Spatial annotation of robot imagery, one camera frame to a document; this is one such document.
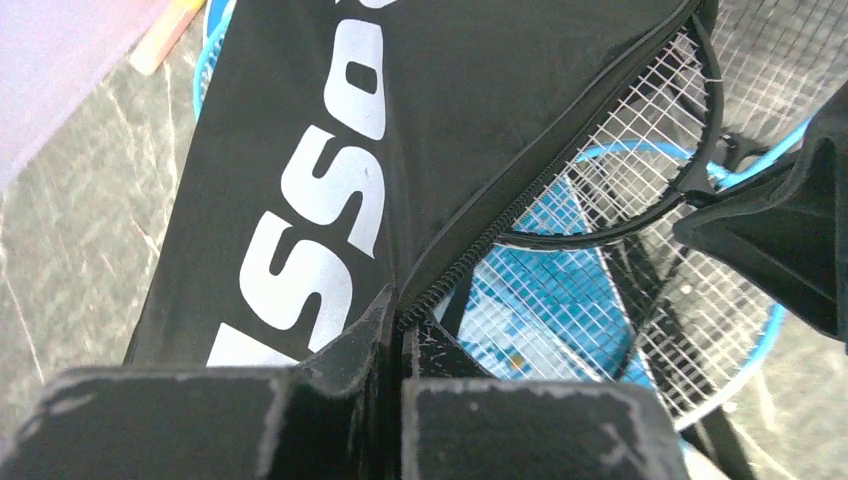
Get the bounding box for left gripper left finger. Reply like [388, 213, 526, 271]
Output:
[1, 288, 395, 479]

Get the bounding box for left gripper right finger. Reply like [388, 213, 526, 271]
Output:
[400, 323, 689, 479]

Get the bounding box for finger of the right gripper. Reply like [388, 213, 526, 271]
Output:
[673, 87, 847, 342]

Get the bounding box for black racket head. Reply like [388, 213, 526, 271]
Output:
[700, 0, 847, 187]
[498, 16, 724, 251]

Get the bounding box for black racket cover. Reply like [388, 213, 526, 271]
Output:
[125, 1, 697, 368]

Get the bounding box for blue racket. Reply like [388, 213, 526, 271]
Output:
[434, 205, 786, 430]

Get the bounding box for orange yellow marker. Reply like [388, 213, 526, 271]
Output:
[128, 0, 205, 76]

